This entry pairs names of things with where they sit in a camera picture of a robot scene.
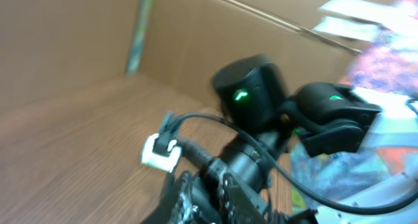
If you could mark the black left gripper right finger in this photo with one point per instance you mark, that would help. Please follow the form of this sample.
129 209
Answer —
235 206

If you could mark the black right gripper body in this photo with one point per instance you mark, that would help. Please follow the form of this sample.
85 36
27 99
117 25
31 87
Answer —
246 164

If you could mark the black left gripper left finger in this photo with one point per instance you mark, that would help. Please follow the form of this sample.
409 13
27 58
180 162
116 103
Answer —
180 202

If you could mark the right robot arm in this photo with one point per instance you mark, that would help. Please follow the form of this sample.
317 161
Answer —
328 118

